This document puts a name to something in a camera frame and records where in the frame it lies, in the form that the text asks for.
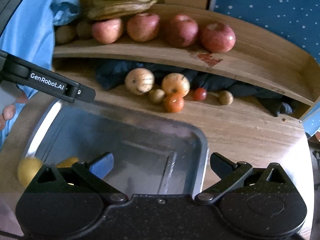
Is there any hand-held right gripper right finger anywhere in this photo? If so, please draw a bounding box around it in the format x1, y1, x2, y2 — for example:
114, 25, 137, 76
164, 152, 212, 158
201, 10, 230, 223
194, 152, 287, 204

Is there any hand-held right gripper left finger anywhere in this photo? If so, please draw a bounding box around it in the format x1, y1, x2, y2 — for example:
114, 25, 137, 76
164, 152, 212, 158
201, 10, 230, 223
29, 152, 129, 205

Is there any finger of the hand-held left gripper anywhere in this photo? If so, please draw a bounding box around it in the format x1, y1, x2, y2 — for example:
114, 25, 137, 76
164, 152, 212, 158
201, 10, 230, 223
65, 82, 96, 103

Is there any metal baking tray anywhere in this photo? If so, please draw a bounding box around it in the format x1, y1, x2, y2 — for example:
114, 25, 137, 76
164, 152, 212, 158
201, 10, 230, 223
21, 99, 209, 196

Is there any striped pepino melon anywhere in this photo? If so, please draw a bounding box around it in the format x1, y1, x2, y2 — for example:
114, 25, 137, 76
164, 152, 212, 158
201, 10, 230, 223
125, 68, 155, 95

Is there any small brown round fruit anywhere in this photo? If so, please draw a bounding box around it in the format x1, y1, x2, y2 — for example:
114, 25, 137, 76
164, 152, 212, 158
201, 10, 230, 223
219, 90, 234, 105
148, 89, 166, 104

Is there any red cherry tomato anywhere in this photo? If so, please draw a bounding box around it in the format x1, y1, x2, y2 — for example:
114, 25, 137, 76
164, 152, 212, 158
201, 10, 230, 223
194, 87, 207, 101

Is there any person's left hand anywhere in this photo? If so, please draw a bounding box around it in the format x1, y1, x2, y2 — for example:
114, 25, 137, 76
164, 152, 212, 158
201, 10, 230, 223
0, 91, 28, 132

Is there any dark cloth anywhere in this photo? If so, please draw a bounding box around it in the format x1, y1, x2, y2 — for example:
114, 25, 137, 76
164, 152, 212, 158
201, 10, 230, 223
95, 60, 299, 117

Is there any light blue cloth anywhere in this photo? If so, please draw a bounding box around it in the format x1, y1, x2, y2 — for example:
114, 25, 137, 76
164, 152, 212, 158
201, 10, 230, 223
0, 0, 59, 145

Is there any red apple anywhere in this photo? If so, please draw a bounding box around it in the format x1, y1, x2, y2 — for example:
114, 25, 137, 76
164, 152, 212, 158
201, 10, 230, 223
91, 18, 123, 44
127, 13, 160, 42
199, 22, 236, 53
164, 14, 199, 48

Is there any orange tomato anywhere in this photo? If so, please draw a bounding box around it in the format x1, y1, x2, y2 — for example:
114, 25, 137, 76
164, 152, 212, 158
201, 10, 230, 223
164, 92, 185, 113

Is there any blue plastic bag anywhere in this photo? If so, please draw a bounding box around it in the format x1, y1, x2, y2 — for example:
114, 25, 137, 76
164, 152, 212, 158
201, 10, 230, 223
51, 0, 80, 27

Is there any orange-yellow round fruit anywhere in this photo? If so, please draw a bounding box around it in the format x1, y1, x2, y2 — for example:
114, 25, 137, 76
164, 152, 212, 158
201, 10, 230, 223
161, 73, 190, 97

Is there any banana bunch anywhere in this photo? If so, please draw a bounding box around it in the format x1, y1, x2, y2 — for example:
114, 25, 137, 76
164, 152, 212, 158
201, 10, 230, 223
87, 0, 162, 20

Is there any wooden shelf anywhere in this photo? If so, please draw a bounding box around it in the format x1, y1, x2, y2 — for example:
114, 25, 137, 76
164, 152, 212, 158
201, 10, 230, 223
52, 4, 320, 120

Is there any blue dotted fabric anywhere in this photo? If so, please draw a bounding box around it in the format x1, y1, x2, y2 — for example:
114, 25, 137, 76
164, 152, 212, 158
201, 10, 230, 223
209, 0, 320, 137

